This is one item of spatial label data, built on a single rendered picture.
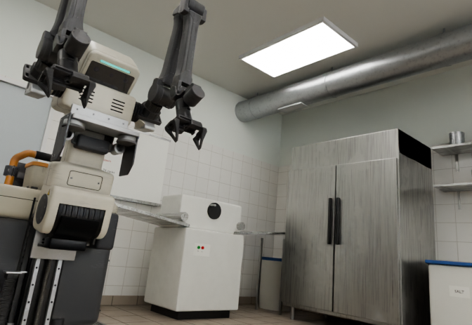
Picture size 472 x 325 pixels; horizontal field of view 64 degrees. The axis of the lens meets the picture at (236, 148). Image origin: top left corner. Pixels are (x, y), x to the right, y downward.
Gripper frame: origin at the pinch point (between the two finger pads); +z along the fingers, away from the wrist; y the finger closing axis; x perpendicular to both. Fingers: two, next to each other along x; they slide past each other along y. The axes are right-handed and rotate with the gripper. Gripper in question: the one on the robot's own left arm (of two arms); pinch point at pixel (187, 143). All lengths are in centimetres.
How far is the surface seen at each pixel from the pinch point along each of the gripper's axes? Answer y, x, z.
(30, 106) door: -6, 235, -214
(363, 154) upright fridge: 286, 61, -129
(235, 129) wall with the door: 264, 214, -273
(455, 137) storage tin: 352, -12, -123
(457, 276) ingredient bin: 313, 42, 10
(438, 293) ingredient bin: 312, 64, 18
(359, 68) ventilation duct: 266, 14, -210
